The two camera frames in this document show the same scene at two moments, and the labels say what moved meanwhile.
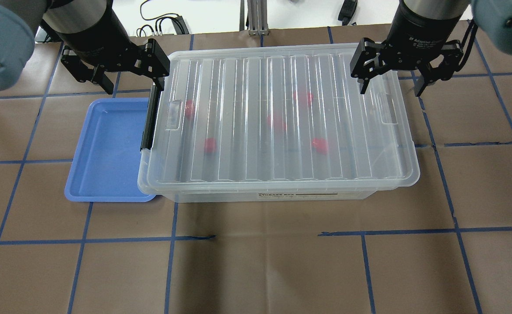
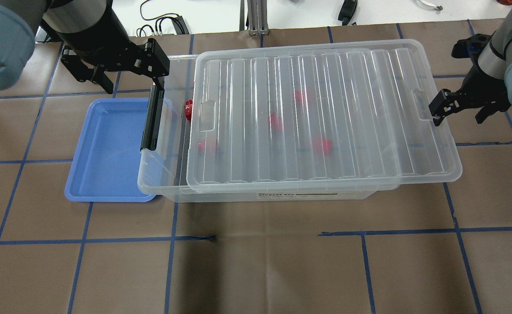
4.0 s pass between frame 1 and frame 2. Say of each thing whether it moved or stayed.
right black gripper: moved
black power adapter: stayed
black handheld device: stayed
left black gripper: stayed
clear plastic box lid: moved
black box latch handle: stayed
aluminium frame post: stayed
